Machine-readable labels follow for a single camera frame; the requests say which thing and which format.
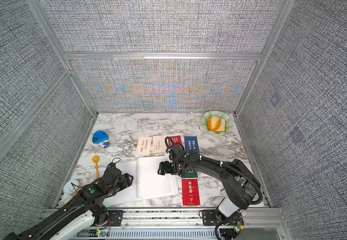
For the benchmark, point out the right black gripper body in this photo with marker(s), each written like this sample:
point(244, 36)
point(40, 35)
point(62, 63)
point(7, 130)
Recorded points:
point(172, 168)

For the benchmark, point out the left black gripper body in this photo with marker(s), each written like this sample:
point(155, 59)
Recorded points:
point(123, 183)

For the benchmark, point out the white photo album book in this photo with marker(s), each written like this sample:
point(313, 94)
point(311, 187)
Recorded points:
point(147, 183)

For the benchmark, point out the beige card red text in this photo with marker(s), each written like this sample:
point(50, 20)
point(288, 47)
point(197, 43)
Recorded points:
point(143, 147)

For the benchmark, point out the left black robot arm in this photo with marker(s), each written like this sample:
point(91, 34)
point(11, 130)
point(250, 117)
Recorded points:
point(84, 210)

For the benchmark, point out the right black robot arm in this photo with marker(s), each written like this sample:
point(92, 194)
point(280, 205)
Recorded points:
point(241, 186)

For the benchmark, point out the green card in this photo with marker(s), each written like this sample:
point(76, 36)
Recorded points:
point(189, 175)

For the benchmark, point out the yellow spoon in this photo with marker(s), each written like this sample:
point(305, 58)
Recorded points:
point(96, 159)

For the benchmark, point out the dark red card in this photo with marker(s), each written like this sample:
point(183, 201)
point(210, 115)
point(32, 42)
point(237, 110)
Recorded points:
point(174, 139)

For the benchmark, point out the blue card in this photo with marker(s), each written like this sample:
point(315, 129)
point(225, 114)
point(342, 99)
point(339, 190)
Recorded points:
point(191, 144)

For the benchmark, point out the large red card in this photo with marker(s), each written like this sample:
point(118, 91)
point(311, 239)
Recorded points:
point(190, 192)

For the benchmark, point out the blue lidded cup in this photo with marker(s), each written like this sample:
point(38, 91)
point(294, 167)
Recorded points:
point(100, 138)

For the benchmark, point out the bread piece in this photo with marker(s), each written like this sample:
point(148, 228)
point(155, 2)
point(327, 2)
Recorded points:
point(216, 124)

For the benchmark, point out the green glass plate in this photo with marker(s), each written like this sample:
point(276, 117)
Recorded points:
point(225, 116)

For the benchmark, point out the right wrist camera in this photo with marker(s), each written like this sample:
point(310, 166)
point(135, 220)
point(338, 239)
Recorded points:
point(176, 152)

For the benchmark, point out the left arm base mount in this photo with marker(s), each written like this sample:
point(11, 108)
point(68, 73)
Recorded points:
point(109, 218)

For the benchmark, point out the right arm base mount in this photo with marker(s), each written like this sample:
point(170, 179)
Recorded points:
point(215, 217)

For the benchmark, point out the aluminium front rail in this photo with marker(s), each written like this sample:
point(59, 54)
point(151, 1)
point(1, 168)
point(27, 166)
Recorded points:
point(186, 224)

